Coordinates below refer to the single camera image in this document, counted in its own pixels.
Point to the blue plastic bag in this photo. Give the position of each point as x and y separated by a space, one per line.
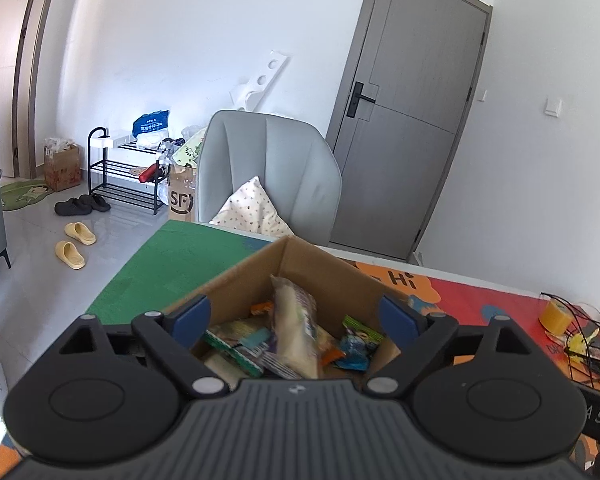
151 122

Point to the white dotted pillow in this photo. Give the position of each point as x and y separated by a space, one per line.
252 210

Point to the blue snack packet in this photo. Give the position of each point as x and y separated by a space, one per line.
355 354

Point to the yellow slipper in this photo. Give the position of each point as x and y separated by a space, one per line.
70 255
80 233

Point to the green striped snack packet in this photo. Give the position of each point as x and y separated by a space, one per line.
235 345

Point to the black slipper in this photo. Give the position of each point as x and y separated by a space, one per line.
72 207
99 203

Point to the small orange snack packet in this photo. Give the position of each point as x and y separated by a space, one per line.
262 308

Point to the yellow toy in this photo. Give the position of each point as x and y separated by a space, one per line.
582 341

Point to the long white snack packet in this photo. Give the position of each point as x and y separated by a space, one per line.
295 330

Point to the green floor rug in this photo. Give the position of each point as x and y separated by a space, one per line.
22 196

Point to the small open cardboard box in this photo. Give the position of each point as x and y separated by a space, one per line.
62 170

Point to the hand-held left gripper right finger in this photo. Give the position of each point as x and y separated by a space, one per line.
397 318

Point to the black metal shoe rack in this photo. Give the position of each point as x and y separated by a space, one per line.
125 192

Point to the red umbrella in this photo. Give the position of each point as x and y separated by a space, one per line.
149 172

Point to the brown cardboard box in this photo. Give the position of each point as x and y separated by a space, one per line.
290 260

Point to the yellow tape roll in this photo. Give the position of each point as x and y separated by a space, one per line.
555 316

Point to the grey door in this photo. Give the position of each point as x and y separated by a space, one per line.
410 110

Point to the grey upholstered chair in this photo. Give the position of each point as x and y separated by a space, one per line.
280 160

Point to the SF cardboard box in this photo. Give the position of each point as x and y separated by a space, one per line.
181 200

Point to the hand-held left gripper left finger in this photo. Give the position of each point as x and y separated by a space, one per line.
192 318

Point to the white board with round holes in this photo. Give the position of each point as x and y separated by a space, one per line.
262 80

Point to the green patterned cloth bag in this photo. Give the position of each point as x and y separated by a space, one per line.
190 149

